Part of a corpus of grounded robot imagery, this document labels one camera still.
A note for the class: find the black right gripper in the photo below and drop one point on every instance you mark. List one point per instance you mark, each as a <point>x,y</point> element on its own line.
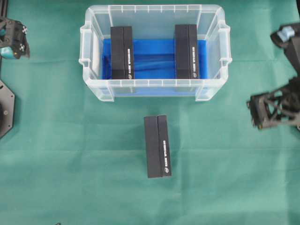
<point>278,107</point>

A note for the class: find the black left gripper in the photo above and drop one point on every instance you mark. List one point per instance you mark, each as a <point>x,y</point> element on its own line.
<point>13,41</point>

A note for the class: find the black realsense box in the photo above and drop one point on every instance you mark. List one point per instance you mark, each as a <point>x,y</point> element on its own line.
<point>186,51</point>
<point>157,146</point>
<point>122,53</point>

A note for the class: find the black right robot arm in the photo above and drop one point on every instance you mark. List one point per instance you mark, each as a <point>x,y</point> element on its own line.
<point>287,37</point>

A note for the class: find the clear plastic storage case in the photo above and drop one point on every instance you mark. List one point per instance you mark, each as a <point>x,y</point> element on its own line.
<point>154,22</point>

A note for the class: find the blue liner sheet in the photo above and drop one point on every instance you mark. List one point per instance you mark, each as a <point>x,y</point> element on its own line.
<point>155,59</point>

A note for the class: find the green table cloth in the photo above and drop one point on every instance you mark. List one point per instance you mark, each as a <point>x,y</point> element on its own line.
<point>75,160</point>

